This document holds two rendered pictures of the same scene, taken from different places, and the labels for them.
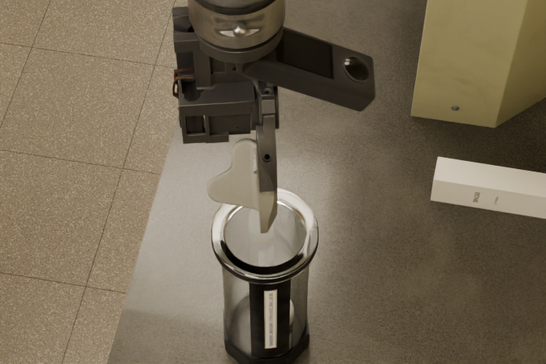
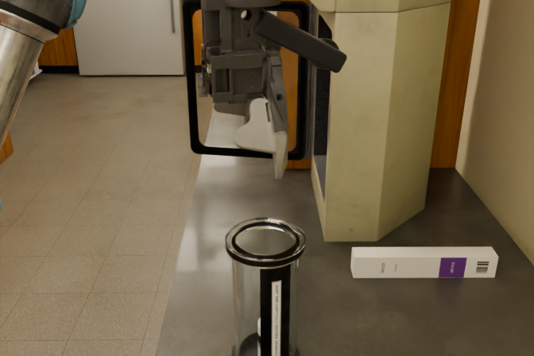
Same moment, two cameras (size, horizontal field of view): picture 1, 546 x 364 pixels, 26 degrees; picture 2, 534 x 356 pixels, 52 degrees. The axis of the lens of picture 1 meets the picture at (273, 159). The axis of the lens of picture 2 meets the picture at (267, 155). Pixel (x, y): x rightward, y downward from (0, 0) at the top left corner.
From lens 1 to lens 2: 63 cm
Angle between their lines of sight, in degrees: 33
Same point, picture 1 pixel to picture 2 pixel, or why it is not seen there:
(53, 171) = not seen: outside the picture
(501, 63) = (376, 187)
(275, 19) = not seen: outside the picture
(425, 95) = (332, 222)
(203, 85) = (226, 49)
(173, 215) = (183, 307)
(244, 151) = (259, 106)
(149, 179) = not seen: outside the picture
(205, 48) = (230, 0)
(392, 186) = (326, 274)
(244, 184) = (261, 131)
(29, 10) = (67, 321)
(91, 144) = not seen: outside the picture
